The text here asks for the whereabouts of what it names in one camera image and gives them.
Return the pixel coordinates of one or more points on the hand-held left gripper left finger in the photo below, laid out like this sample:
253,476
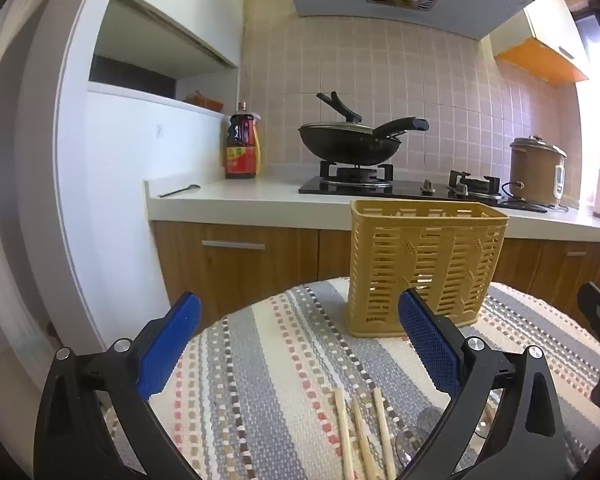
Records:
170,345

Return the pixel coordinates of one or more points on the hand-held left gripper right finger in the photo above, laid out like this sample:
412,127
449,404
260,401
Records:
430,345

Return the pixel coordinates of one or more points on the wooden chopstick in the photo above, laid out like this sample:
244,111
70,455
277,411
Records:
344,430
362,435
384,430

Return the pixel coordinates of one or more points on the yellow plastic utensil basket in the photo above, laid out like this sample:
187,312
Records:
430,240

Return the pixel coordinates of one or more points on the wooden base cabinet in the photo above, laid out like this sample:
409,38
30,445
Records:
240,280

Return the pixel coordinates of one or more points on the striped woven table cloth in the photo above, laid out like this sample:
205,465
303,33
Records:
260,385

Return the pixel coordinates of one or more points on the dark spoon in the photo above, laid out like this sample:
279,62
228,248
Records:
180,191

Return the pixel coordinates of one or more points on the brown rice cooker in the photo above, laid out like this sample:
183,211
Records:
535,170

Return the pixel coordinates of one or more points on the black gas stove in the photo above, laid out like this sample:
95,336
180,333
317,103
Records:
360,185

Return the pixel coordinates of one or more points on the white kitchen countertop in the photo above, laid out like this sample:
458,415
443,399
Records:
260,195

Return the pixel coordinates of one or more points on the black wok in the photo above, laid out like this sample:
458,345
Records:
350,147

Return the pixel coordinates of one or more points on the orange snack bag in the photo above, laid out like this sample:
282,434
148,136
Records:
205,101

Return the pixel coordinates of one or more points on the blue framed window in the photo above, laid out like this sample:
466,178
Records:
595,30

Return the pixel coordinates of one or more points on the orange and white wall cabinet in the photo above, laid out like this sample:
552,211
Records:
545,60

